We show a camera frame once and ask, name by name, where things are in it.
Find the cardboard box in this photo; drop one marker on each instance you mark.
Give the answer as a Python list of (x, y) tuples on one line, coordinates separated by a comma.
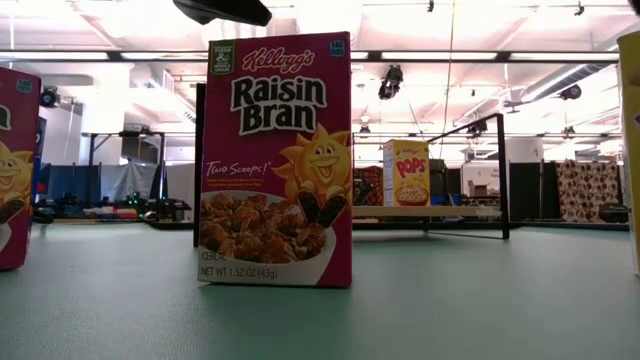
[(479, 189)]

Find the black hanging camera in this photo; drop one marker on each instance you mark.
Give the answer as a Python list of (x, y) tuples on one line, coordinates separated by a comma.
[(391, 80)]

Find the black metal frame stand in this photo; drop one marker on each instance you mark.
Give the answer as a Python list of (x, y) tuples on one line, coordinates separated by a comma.
[(125, 134)]

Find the grey tarp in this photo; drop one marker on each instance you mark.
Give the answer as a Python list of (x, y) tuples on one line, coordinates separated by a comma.
[(130, 180)]

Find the black round fixture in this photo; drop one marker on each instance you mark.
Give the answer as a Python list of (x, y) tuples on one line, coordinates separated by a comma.
[(570, 92), (50, 97)]

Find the Raisin Bran cereal box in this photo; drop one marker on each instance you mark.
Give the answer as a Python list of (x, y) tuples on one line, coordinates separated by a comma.
[(275, 175), (17, 200)]

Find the blue partition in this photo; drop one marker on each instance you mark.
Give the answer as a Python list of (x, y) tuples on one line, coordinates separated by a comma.
[(65, 182)]

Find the black bag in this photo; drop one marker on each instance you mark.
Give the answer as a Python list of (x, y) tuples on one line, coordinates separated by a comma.
[(612, 212)]

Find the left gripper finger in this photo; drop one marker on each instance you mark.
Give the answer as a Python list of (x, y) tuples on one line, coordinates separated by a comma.
[(225, 11)]

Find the Corn Pops cereal box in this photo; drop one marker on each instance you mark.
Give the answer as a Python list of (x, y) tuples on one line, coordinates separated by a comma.
[(631, 175), (407, 175)]

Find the teal table mat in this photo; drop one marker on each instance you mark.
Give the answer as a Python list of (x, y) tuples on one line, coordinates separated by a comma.
[(400, 310)]

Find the orange patterned cloth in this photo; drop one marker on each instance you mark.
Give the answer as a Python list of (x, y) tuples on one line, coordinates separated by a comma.
[(367, 185)]

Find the brown white patterned cloth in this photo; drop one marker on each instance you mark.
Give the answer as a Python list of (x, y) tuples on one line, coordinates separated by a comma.
[(585, 190)]

